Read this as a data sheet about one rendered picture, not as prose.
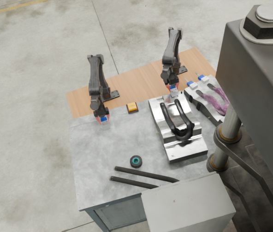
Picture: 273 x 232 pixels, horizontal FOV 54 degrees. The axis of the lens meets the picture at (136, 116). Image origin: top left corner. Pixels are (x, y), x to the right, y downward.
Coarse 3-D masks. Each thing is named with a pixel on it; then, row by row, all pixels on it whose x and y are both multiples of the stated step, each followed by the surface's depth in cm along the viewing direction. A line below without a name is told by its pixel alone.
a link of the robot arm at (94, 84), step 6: (96, 54) 177; (90, 60) 176; (96, 60) 176; (102, 60) 182; (90, 66) 175; (96, 66) 174; (90, 72) 174; (96, 72) 173; (90, 78) 172; (96, 78) 171; (90, 84) 170; (96, 84) 170; (90, 90) 170; (96, 90) 170
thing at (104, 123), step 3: (105, 117) 186; (102, 120) 185; (105, 120) 185; (102, 123) 182; (105, 123) 182; (108, 123) 182; (102, 126) 181; (105, 126) 182; (108, 126) 184; (105, 129) 185
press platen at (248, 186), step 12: (216, 168) 120; (228, 168) 120; (240, 168) 119; (228, 180) 117; (240, 180) 116; (252, 180) 115; (240, 192) 113; (252, 192) 113; (264, 192) 112; (252, 204) 110; (264, 204) 109; (252, 216) 108; (264, 216) 107; (264, 228) 104
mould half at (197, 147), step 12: (168, 96) 198; (180, 96) 197; (156, 108) 193; (168, 108) 192; (156, 120) 188; (180, 120) 183; (192, 120) 180; (168, 132) 175; (168, 144) 178; (180, 144) 177; (192, 144) 177; (204, 144) 176; (168, 156) 173; (180, 156) 172; (192, 156) 175
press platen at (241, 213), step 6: (228, 192) 138; (234, 198) 136; (234, 204) 135; (240, 204) 134; (240, 210) 133; (234, 216) 131; (240, 216) 131; (246, 216) 131; (234, 222) 132; (240, 222) 130; (246, 222) 129; (240, 228) 128; (246, 228) 128; (252, 228) 128
